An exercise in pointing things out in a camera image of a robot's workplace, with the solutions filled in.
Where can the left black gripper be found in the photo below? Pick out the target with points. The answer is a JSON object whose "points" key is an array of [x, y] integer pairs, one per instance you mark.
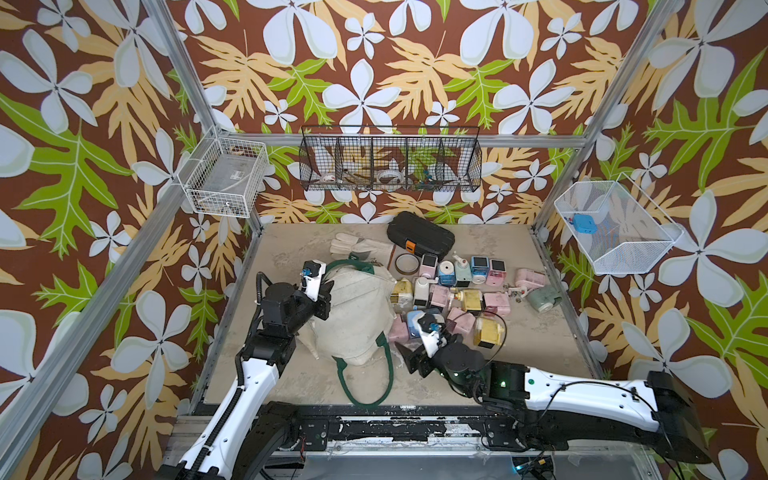
{"points": [[322, 302]]}

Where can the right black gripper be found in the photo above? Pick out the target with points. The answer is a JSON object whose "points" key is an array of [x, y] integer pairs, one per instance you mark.
{"points": [[413, 358]]}

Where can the cream tote bag green handles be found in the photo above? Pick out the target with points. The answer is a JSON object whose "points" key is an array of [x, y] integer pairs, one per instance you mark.
{"points": [[359, 320]]}

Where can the pink electric pencil sharpener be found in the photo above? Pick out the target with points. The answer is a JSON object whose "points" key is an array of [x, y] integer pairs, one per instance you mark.
{"points": [[399, 331]]}

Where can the white pencil sharpener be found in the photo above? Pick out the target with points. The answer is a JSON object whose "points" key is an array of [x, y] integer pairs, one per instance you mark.
{"points": [[421, 292]]}

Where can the green pencil sharpener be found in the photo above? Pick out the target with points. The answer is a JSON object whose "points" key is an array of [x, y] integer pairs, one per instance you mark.
{"points": [[462, 272]]}

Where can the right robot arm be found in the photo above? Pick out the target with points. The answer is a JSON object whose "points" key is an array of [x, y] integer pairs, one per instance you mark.
{"points": [[546, 411]]}

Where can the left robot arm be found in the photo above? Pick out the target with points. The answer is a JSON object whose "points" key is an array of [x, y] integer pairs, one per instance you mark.
{"points": [[236, 443]]}

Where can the cream work glove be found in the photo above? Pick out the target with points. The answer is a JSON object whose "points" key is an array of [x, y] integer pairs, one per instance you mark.
{"points": [[347, 246]]}

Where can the brown tape roll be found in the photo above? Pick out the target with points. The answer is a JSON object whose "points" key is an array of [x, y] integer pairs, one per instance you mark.
{"points": [[407, 264]]}

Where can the black hard case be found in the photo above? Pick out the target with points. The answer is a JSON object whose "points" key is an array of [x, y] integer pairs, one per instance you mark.
{"points": [[419, 236]]}

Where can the white tape roll in basket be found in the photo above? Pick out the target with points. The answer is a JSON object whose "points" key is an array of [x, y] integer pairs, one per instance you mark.
{"points": [[390, 175]]}

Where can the blue object in basket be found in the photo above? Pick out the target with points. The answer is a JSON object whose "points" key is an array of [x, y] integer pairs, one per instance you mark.
{"points": [[583, 224]]}

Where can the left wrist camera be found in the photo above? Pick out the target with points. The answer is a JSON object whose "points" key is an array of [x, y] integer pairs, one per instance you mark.
{"points": [[271, 297]]}

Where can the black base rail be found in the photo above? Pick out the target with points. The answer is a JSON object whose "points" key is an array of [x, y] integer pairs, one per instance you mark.
{"points": [[315, 427]]}

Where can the white wire basket left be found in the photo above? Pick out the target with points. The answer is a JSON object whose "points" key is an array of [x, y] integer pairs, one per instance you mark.
{"points": [[223, 174]]}

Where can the white wire basket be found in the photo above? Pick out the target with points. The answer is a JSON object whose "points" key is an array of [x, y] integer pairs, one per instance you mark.
{"points": [[634, 232], [223, 174]]}

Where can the black wire basket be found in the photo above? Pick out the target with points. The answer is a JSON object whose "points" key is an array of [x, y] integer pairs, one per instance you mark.
{"points": [[431, 158]]}

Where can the white wire basket right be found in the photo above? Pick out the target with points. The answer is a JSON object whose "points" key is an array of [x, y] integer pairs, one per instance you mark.
{"points": [[634, 232]]}

